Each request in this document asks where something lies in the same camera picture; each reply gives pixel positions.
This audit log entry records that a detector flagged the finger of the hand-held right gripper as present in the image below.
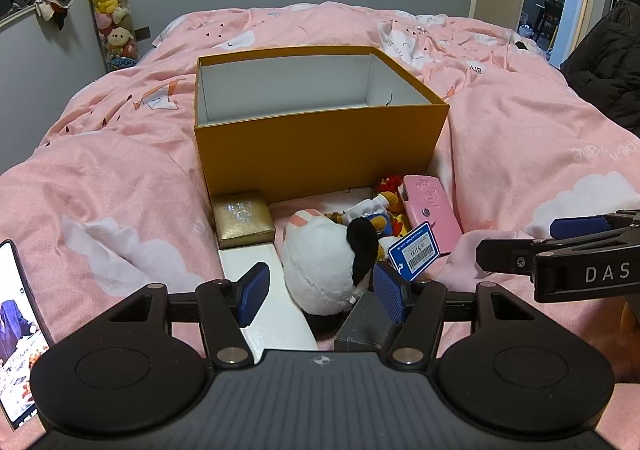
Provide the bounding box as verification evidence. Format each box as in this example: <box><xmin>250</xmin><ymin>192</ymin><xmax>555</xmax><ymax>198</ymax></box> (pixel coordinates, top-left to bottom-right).
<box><xmin>475</xmin><ymin>219</ymin><xmax>640</xmax><ymax>277</ymax></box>
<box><xmin>550</xmin><ymin>210</ymin><xmax>640</xmax><ymax>241</ymax></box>

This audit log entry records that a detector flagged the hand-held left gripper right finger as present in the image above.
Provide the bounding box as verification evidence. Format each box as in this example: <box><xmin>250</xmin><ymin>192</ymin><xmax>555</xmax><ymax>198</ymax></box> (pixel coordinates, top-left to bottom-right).
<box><xmin>372</xmin><ymin>261</ymin><xmax>538</xmax><ymax>366</ymax></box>

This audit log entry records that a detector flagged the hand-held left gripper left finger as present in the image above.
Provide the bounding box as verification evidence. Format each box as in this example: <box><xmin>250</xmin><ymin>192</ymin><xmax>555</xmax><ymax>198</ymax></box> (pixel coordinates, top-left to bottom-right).
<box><xmin>107</xmin><ymin>262</ymin><xmax>273</xmax><ymax>370</ymax></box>

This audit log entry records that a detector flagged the small grey box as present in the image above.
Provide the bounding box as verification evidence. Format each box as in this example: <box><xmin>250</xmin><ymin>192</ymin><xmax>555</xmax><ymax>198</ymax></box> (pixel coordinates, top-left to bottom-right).
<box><xmin>334</xmin><ymin>290</ymin><xmax>401</xmax><ymax>353</ymax></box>

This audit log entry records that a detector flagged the long white box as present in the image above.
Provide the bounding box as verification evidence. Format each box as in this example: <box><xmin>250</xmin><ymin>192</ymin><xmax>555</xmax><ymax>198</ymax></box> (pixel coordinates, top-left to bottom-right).
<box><xmin>218</xmin><ymin>242</ymin><xmax>318</xmax><ymax>365</ymax></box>

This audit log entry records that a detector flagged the blue barcode tag card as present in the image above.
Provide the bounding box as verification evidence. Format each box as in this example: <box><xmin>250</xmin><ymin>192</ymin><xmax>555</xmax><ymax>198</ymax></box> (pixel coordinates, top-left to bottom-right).
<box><xmin>387</xmin><ymin>221</ymin><xmax>441</xmax><ymax>286</ymax></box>

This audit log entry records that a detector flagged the small gold box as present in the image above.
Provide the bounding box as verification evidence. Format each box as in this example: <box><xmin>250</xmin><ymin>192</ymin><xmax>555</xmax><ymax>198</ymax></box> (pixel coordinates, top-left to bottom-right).
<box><xmin>211</xmin><ymin>190</ymin><xmax>277</xmax><ymax>250</ymax></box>

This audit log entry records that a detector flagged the white and black plush toy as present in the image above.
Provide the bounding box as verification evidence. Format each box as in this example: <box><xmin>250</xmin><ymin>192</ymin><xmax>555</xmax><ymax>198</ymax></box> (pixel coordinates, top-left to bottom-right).
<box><xmin>282</xmin><ymin>210</ymin><xmax>381</xmax><ymax>333</ymax></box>

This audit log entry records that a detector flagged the small brown plush toy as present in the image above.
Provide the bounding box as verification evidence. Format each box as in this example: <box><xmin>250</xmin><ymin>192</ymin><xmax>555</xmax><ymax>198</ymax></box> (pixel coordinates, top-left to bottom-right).
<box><xmin>325</xmin><ymin>194</ymin><xmax>393</xmax><ymax>238</ymax></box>

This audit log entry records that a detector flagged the pink wallet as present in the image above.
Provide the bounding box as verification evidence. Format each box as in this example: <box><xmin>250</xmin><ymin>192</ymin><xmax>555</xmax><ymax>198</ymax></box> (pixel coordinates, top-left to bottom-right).
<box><xmin>402</xmin><ymin>174</ymin><xmax>463</xmax><ymax>256</ymax></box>

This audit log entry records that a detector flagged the red crochet flower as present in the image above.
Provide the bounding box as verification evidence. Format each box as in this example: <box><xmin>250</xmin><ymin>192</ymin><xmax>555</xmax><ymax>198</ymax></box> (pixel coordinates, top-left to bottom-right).
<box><xmin>375</xmin><ymin>174</ymin><xmax>405</xmax><ymax>213</ymax></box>

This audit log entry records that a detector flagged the orange cardboard box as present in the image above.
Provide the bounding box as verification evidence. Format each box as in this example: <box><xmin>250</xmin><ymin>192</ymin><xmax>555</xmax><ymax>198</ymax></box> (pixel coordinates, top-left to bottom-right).
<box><xmin>194</xmin><ymin>46</ymin><xmax>450</xmax><ymax>203</ymax></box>

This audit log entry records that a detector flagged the pink printed blanket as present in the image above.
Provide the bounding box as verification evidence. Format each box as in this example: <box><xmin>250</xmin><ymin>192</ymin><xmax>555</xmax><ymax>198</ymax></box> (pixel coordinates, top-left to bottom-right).
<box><xmin>0</xmin><ymin>2</ymin><xmax>640</xmax><ymax>450</ymax></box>

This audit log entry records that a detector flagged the black jacket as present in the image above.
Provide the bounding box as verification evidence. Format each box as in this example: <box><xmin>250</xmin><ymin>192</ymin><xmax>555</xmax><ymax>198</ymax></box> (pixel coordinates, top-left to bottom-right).
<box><xmin>560</xmin><ymin>0</ymin><xmax>640</xmax><ymax>136</ymax></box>

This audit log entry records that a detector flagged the dark chair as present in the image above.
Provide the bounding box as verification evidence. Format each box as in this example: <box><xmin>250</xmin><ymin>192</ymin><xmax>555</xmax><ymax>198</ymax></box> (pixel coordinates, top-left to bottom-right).
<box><xmin>535</xmin><ymin>0</ymin><xmax>563</xmax><ymax>38</ymax></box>

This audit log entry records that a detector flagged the smartphone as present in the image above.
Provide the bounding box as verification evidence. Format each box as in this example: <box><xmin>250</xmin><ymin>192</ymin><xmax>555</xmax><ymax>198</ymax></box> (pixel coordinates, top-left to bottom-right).
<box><xmin>0</xmin><ymin>239</ymin><xmax>55</xmax><ymax>431</ymax></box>

